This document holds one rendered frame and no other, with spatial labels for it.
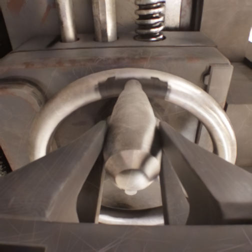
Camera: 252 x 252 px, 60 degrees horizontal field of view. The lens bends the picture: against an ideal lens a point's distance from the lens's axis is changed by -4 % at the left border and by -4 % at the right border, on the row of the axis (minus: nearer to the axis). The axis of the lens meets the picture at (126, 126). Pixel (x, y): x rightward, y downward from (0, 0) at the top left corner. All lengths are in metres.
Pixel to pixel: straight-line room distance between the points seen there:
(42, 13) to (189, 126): 0.30
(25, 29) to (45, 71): 0.19
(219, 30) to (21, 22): 0.33
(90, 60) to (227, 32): 0.23
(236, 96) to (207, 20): 0.14
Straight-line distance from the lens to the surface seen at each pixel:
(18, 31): 0.45
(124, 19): 0.40
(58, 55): 0.28
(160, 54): 0.26
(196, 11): 0.39
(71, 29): 0.33
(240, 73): 0.37
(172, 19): 0.39
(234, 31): 0.40
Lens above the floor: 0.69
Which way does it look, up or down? 2 degrees down
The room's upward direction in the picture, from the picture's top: 89 degrees clockwise
